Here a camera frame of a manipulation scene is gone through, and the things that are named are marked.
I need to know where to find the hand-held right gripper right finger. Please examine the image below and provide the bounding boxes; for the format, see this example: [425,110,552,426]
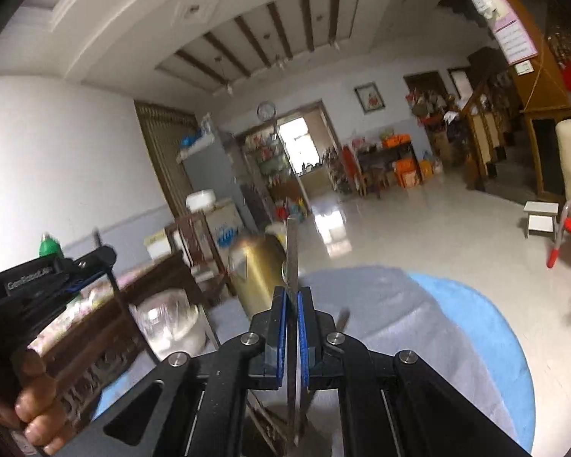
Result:
[297,286,534,457]

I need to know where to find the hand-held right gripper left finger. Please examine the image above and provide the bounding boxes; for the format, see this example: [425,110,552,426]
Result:
[59,286,289,457]

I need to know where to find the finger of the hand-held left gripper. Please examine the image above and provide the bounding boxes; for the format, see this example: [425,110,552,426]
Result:
[73,245,119,292]

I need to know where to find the person's left hand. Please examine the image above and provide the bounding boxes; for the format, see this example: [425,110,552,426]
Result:
[0,347,79,456]

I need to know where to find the green thermos flask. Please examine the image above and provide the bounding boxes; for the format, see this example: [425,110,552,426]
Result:
[38,232,65,258]

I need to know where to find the white storage box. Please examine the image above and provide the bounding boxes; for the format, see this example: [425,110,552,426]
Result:
[143,231,172,260]

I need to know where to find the gold electric kettle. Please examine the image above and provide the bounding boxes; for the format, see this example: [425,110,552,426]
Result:
[227,234,289,315]

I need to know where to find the carved wooden sideboard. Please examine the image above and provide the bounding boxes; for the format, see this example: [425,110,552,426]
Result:
[24,250,205,420]

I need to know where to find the plastic-wrapped bowls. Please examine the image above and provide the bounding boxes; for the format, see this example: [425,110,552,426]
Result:
[131,288,201,348]

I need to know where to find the grey tablecloth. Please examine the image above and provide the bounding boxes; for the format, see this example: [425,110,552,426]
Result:
[190,267,502,457]

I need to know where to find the wooden chair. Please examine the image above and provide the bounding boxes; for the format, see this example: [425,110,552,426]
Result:
[164,212,236,305]

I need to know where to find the white pot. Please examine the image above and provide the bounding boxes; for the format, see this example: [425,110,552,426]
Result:
[185,189,217,213]

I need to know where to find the white chest freezer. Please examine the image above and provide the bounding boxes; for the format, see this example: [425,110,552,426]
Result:
[204,200,246,253]

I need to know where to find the brown wooden door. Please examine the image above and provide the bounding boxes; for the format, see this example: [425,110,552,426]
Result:
[134,100,201,220]

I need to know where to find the grey refrigerator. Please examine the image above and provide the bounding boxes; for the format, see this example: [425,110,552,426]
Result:
[176,131,258,234]

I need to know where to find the glass display shelf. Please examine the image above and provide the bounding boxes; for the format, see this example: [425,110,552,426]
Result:
[240,128,305,210]

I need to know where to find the blue table cover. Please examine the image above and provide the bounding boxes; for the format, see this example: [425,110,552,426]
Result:
[90,271,536,455]

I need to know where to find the orange cardboard box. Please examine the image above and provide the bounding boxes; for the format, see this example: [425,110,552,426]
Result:
[394,159,422,187]

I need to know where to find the dark wooden side table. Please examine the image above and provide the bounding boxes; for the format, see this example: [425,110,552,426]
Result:
[354,140,419,198]

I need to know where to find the white step stool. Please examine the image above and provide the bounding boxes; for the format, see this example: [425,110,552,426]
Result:
[523,201,560,239]

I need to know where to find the wooden stair railing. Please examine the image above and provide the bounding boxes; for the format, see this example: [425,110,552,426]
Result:
[461,83,510,191]

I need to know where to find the orange wooden pillar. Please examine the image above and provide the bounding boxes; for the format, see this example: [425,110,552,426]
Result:
[438,0,571,115]

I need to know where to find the framed wall picture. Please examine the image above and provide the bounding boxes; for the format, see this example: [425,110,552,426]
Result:
[354,82,386,114]

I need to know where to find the black panel wooden frame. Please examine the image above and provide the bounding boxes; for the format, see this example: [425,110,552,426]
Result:
[523,107,571,201]

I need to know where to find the pink wall calendar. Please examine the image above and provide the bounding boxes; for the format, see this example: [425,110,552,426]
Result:
[466,0,538,65]

